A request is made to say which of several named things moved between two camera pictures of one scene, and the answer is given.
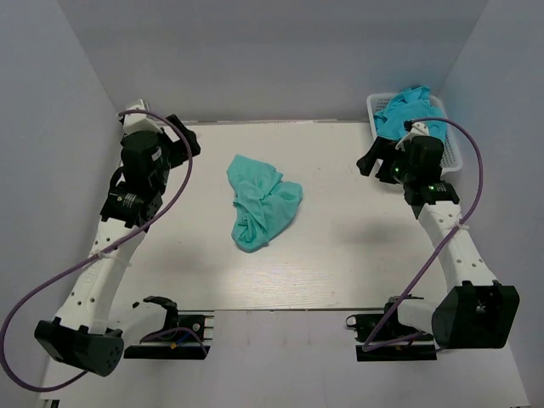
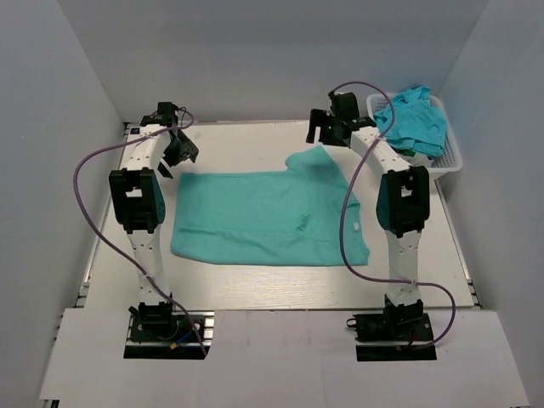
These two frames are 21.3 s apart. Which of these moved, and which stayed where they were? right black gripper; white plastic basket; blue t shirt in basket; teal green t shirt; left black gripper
Moved: right black gripper; teal green t shirt
Stayed: white plastic basket; blue t shirt in basket; left black gripper
